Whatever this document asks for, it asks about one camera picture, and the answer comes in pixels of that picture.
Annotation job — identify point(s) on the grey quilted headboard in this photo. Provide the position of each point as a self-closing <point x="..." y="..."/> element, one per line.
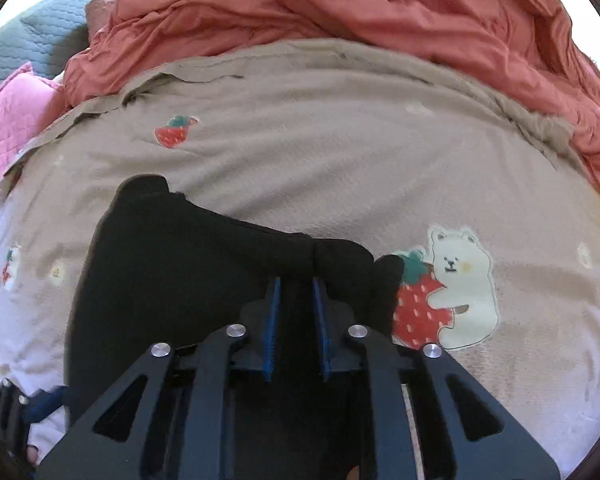
<point x="45" y="35"/>

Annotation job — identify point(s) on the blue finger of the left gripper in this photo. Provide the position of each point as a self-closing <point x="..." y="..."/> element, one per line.
<point x="43" y="403"/>

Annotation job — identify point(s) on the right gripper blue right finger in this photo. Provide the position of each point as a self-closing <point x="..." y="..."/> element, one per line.
<point x="423" y="414"/>

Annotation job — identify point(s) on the pink quilted pillow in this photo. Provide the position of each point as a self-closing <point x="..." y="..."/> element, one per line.
<point x="28" y="104"/>

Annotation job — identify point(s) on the left hand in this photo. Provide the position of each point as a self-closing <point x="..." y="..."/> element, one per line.
<point x="32" y="454"/>

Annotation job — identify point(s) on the pink cartoon print bedsheet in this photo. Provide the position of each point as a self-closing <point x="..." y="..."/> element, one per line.
<point x="335" y="139"/>

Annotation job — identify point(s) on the coral red duvet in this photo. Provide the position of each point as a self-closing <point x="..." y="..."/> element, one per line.
<point x="522" y="48"/>

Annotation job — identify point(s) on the black long-sleeve shirt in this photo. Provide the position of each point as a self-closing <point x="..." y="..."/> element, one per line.
<point x="161" y="269"/>

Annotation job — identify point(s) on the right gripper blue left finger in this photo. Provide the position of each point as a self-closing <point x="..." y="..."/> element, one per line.
<point x="171" y="415"/>

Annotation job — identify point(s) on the dusty pink small pillow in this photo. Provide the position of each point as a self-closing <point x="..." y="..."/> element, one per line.
<point x="97" y="13"/>

